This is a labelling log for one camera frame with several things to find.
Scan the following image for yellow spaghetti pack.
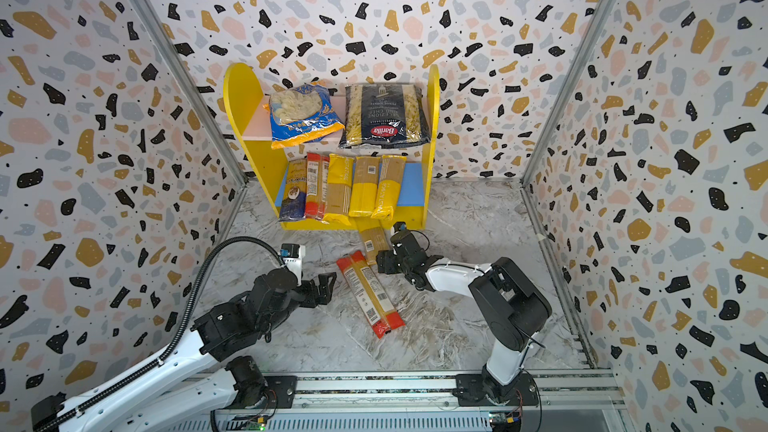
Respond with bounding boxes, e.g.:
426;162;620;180
371;155;407;220
324;154;355;226
358;225;391;266
349;157;380;217

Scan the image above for red spaghetti pack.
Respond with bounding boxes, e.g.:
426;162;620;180
336;251;405;339
305;153;330;222

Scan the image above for blue yellow pasta bag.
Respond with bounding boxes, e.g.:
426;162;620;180
279;159;307;222

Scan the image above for yellow spaghetti pack bottom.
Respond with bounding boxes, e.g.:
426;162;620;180
371;155;407;220

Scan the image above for dark penne pasta bag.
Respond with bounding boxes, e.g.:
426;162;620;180
339;83;430;149

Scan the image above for blue orange orecchiette bag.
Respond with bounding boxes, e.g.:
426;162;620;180
267;84;344;150

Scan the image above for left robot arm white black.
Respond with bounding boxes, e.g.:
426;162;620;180
32;266;337;431

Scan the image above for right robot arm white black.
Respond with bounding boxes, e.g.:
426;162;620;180
377;222;552;405

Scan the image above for yellow shelf pink blue boards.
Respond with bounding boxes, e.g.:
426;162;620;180
222;63;441;229

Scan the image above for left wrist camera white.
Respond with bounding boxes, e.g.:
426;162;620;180
280;243;306;282

